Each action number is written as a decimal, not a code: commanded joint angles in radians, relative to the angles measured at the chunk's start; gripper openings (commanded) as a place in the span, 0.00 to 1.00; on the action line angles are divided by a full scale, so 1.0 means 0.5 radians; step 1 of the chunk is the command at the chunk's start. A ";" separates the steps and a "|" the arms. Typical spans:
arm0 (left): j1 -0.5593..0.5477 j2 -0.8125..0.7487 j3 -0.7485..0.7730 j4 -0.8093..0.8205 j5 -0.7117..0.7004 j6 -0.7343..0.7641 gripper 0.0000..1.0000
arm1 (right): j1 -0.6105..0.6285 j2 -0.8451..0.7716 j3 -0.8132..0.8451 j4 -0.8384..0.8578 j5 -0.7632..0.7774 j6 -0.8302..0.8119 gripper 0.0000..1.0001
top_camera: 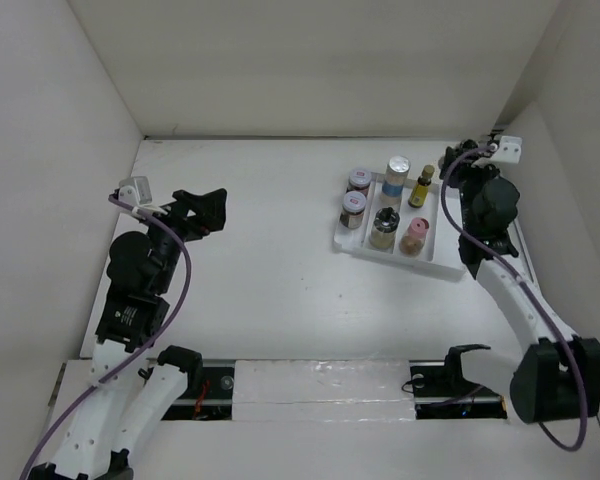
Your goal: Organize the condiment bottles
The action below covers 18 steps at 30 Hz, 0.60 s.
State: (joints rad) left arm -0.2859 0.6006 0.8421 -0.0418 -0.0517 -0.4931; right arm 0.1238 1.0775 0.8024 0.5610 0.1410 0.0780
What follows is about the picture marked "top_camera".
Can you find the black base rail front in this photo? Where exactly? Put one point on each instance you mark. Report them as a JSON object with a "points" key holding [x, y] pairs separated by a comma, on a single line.
{"points": [[381, 391]]}

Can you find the black pepper grinder bottle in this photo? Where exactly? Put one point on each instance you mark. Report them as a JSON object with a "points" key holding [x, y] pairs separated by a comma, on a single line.
{"points": [[466, 145]]}

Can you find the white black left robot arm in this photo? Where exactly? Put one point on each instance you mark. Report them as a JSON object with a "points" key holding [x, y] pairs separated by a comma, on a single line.
{"points": [[102, 432]]}

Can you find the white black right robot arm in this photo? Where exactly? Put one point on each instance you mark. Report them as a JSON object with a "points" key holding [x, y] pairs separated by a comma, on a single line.
{"points": [[558, 374]]}

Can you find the white divided organizer tray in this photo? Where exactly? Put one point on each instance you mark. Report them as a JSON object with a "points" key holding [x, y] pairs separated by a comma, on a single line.
{"points": [[439, 257]]}

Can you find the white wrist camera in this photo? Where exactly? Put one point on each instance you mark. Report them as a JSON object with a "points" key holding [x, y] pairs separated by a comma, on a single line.
{"points": [[505, 151], [133, 196]]}

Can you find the pink lid spice jar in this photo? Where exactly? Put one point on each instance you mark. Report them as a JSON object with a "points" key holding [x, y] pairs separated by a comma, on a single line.
{"points": [[414, 238]]}

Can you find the yellow label bottle cork cap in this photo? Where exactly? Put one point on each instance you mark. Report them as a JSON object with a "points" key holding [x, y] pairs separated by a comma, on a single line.
{"points": [[420, 191]]}

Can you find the white lid brown sauce jar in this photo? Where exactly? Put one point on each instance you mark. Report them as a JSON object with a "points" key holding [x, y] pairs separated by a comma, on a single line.
{"points": [[359, 180]]}

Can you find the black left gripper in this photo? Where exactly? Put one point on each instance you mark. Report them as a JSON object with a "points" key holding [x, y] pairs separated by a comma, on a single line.
{"points": [[209, 208]]}

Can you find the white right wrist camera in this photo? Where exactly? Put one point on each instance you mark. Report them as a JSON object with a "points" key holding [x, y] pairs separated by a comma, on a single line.
{"points": [[505, 151]]}

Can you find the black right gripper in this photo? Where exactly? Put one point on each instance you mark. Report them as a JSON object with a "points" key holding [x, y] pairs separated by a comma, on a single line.
{"points": [[490, 170]]}

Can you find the aluminium rail right edge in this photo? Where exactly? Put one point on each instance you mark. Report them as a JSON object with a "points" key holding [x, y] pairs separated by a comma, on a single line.
{"points": [[520, 240]]}

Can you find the black lid white powder jar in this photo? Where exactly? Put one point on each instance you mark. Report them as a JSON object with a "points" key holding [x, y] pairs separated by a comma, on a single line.
{"points": [[384, 228]]}

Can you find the blue label silver lid jar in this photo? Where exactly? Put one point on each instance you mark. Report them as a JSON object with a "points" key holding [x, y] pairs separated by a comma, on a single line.
{"points": [[396, 173]]}

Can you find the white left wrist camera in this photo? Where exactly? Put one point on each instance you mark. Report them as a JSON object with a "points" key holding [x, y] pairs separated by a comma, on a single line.
{"points": [[133, 196]]}

